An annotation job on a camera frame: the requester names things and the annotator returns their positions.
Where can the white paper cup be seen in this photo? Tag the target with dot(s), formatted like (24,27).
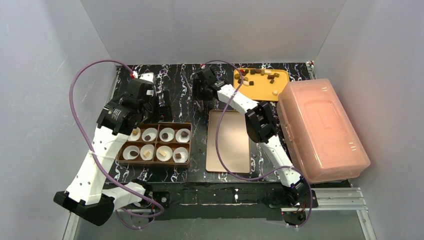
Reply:
(126,152)
(180,139)
(134,138)
(152,132)
(169,131)
(184,155)
(167,149)
(147,147)

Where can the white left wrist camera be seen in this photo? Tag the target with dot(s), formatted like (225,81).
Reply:
(148,78)

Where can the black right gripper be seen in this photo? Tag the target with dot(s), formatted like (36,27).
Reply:
(198,89)

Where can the yellow tray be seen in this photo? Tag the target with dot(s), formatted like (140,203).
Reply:
(258,83)

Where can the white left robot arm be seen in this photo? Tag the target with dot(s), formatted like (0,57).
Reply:
(93,194)

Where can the pink plastic storage box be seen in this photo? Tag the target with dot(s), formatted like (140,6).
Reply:
(319,136)

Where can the rose gold box lid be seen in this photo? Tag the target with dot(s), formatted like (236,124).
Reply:
(233,143)

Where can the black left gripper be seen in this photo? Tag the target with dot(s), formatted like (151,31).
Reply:
(162,104)

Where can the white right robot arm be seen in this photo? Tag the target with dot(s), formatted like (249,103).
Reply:
(261,127)

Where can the aluminium frame rail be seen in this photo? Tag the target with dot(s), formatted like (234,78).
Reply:
(257,201)

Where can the brown chocolate box tray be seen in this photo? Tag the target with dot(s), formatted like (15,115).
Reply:
(157,143)

